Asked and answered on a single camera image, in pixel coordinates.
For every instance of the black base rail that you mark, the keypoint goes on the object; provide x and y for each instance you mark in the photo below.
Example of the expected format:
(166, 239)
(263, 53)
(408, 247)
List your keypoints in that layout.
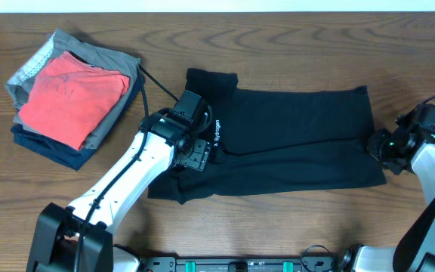
(313, 263)

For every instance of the grey folded garment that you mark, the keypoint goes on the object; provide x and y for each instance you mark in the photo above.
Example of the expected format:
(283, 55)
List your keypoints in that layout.
(20, 84)

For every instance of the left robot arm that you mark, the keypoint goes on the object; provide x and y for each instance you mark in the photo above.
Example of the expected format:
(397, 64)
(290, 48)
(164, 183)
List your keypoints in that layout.
(79, 237)

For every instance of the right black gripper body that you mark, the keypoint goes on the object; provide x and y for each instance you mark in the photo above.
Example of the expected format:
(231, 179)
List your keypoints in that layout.
(384, 149)

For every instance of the red folded shirt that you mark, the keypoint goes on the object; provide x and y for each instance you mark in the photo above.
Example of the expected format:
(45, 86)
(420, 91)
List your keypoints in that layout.
(70, 98)

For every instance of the navy folded garment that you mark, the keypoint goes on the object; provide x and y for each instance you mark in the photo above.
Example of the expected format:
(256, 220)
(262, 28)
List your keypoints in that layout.
(51, 149)

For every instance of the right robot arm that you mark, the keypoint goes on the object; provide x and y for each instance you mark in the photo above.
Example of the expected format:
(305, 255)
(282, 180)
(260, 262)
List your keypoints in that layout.
(415, 153)

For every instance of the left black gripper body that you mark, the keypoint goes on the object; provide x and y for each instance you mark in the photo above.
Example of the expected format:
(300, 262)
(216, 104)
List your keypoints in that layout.
(197, 155)

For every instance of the black polo shirt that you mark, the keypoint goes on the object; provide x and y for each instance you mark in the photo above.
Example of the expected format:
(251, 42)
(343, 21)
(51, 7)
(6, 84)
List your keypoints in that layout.
(272, 142)

